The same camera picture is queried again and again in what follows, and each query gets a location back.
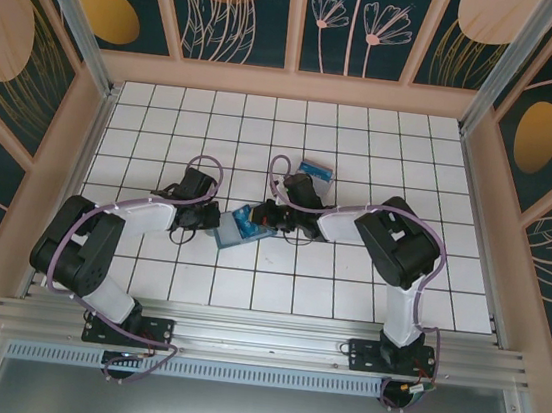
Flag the blue patterned credit card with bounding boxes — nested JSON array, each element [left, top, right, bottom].
[[230, 203, 271, 241]]

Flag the blue card holder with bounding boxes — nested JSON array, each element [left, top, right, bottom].
[[212, 199, 277, 257]]

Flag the blue credit card stack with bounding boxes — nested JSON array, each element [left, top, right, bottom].
[[298, 160, 335, 184]]

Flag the dark panel with pink flowers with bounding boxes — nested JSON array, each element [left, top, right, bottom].
[[297, 0, 446, 89]]

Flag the dark panel orange disc leaves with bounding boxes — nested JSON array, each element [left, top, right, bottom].
[[150, 0, 296, 73]]

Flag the small green circuit board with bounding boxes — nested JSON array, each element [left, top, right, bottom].
[[402, 379, 438, 402]]

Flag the dark panel with pale disc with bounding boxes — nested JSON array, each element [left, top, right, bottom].
[[410, 0, 537, 100]]

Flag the dark panel large pale oval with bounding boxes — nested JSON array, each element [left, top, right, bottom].
[[0, 0, 90, 162]]

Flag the thin black right gripper wire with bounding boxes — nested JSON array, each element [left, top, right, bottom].
[[280, 230, 315, 251]]

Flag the thin black gripper wire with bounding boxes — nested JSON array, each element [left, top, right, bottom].
[[167, 223, 199, 249], [280, 230, 315, 251]]

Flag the thin black left gripper wire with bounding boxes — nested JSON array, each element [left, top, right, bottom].
[[167, 223, 199, 249]]

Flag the aluminium mounting rail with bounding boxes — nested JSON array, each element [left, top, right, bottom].
[[0, 276, 537, 406]]

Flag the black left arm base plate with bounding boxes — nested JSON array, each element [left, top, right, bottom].
[[81, 308, 176, 354]]

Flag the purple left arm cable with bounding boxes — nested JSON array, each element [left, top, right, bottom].
[[33, 137, 227, 393]]

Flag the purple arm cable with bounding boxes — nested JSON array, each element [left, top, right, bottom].
[[33, 137, 227, 393], [241, 153, 465, 413]]

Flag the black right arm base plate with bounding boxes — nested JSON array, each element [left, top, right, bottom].
[[345, 337, 439, 383]]

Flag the slotted grey cable duct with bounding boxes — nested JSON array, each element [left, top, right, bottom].
[[3, 337, 384, 403]]

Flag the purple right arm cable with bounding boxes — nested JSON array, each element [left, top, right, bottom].
[[241, 153, 465, 413]]

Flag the aluminium corner post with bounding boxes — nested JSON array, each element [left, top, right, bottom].
[[458, 0, 552, 145], [11, 0, 131, 98]]

